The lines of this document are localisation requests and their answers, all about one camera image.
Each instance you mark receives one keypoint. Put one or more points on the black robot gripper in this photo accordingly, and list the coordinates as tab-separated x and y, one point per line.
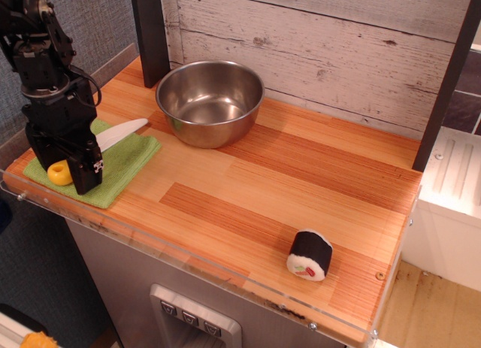
58	128

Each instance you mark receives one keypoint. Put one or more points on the yellow handled white toy knife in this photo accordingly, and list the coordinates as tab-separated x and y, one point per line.
59	172

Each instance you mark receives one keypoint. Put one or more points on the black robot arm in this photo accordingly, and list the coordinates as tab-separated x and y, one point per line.
38	50

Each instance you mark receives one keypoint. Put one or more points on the green folded cloth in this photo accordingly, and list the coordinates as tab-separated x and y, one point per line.
122	162

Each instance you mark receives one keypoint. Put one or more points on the clear acrylic edge guard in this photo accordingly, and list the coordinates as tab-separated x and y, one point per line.
222	242

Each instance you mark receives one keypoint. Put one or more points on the grey toy kitchen cabinet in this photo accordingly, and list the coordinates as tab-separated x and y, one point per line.
123	275

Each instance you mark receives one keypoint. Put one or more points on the stainless steel bowl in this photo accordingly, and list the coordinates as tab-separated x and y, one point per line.
210	104

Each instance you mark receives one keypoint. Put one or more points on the orange plush toy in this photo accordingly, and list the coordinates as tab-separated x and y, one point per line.
38	340

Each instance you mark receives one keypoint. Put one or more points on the silver dispenser button panel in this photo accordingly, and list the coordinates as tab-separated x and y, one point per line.
183	322

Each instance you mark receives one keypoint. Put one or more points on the plush sushi roll toy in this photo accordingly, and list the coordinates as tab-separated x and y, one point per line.
310	256

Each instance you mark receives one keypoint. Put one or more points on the white drainboard sink unit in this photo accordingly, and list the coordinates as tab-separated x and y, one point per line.
444	232

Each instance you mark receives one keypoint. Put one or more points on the dark left shelf post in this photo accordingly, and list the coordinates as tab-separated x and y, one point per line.
152	41

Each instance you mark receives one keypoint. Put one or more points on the dark shelf post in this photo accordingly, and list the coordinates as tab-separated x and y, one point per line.
152	41
454	69

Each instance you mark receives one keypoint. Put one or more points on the dark right shelf post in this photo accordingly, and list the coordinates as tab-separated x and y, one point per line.
454	69

